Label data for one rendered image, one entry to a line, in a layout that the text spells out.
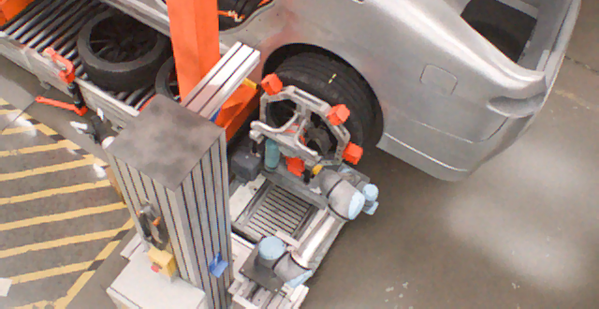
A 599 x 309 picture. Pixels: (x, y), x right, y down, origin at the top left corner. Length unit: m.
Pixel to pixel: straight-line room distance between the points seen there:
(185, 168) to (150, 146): 0.13
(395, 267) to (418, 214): 0.44
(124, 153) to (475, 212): 2.94
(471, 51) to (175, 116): 1.40
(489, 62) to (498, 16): 1.49
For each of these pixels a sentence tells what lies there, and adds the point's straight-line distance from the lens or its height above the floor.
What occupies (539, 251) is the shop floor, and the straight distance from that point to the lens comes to 4.11.
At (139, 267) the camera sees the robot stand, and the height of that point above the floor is 1.23.
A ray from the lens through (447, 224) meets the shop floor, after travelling 3.92.
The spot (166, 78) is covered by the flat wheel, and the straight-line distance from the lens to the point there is 3.74.
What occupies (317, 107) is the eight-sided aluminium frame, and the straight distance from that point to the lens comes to 2.80.
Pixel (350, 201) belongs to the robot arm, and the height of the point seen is 1.30.
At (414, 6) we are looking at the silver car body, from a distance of 2.50.
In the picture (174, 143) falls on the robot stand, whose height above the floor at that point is 2.03.
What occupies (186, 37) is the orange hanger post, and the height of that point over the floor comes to 1.56.
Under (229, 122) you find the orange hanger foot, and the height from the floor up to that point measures 0.68.
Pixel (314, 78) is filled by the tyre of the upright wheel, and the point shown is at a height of 1.18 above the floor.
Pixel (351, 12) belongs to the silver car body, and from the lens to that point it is 2.58.
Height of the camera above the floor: 3.33
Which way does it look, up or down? 56 degrees down
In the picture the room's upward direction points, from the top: 8 degrees clockwise
